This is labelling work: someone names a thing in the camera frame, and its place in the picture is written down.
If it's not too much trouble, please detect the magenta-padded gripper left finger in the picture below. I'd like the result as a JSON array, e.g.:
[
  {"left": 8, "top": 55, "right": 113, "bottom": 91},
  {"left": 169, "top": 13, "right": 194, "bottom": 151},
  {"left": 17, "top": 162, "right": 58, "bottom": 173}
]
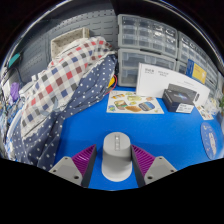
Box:
[{"left": 48, "top": 143, "right": 98, "bottom": 188}]

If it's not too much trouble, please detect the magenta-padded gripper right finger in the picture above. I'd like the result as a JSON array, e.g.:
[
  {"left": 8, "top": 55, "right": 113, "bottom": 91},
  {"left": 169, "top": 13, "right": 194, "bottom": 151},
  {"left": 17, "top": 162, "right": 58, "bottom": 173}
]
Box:
[{"left": 130, "top": 143, "right": 178, "bottom": 188}]

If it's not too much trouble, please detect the white computer mouse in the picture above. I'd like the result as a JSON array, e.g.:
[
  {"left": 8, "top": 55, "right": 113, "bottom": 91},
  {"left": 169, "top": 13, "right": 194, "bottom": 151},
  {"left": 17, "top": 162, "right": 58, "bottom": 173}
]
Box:
[{"left": 100, "top": 131, "right": 133, "bottom": 183}]

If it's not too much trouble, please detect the round blue printed mouse pad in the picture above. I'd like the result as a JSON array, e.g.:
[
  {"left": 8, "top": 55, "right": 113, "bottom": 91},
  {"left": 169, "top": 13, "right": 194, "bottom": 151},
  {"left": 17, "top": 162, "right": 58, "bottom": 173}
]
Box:
[{"left": 200, "top": 121, "right": 221, "bottom": 160}]

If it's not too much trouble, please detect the colourful food sticker sheet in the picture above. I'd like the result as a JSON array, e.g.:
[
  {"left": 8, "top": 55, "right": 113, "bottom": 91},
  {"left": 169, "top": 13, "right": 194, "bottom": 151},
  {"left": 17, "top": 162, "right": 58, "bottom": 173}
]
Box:
[{"left": 106, "top": 90, "right": 165, "bottom": 115}]

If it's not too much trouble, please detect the cartoon sticker sheet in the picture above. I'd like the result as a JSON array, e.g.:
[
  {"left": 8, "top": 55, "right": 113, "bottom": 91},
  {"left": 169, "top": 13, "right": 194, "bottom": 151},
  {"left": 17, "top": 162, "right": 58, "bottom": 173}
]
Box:
[{"left": 196, "top": 104, "right": 214, "bottom": 121}]

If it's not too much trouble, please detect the small black box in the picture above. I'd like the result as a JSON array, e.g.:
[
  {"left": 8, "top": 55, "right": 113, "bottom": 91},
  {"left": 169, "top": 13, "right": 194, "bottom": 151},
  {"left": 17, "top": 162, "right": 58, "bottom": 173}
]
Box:
[{"left": 162, "top": 83, "right": 198, "bottom": 114}]

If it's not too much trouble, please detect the navy polka dot cloth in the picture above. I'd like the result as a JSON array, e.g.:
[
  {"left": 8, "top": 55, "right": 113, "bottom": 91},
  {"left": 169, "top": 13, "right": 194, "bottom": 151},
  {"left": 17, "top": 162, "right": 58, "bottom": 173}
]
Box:
[{"left": 4, "top": 53, "right": 118, "bottom": 172}]

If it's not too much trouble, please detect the white blue tissue box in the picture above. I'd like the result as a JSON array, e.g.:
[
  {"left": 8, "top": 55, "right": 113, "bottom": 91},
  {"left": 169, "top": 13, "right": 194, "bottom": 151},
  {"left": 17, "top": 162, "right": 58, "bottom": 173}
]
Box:
[{"left": 204, "top": 98, "right": 221, "bottom": 114}]

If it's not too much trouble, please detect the long white keyboard box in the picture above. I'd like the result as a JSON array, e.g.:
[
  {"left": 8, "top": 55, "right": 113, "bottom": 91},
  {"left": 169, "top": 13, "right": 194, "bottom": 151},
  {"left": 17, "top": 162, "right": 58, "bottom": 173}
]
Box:
[{"left": 135, "top": 62, "right": 211, "bottom": 108}]

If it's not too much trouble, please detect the red blue checked cloth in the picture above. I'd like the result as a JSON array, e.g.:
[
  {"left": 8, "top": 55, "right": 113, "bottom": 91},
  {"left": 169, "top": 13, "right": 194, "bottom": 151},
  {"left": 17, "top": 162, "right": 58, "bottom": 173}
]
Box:
[{"left": 19, "top": 36, "right": 114, "bottom": 138}]

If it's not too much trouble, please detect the purple plastic object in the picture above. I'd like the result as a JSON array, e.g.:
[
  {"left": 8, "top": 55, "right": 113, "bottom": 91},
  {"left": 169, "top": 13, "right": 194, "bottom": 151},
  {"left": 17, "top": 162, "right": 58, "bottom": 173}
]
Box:
[{"left": 9, "top": 82, "right": 21, "bottom": 103}]

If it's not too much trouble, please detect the yellow plastic tool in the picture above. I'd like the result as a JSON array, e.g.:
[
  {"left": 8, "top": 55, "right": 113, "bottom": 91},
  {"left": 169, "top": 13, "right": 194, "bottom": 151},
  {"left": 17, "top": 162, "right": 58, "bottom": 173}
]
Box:
[{"left": 108, "top": 74, "right": 118, "bottom": 89}]

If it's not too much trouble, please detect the yellow and blue box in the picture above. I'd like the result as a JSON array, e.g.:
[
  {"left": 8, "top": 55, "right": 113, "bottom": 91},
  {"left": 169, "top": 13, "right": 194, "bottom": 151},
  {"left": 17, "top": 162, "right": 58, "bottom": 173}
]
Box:
[{"left": 186, "top": 59, "right": 208, "bottom": 85}]

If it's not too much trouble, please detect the teal plastic holder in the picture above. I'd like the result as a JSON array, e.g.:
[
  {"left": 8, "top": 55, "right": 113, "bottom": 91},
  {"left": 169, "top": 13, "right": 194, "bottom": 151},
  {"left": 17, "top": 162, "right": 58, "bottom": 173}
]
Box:
[{"left": 8, "top": 52, "right": 23, "bottom": 68}]

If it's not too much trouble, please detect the white woven basket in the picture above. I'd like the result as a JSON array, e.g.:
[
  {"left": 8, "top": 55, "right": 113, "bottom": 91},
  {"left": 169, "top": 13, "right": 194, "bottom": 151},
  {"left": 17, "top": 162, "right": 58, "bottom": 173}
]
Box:
[{"left": 50, "top": 27, "right": 91, "bottom": 56}]

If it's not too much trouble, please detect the grey pegboard panel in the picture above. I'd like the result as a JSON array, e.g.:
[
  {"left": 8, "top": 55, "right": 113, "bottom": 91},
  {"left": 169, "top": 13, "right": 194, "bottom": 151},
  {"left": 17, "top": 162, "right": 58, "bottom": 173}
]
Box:
[{"left": 16, "top": 9, "right": 119, "bottom": 83}]

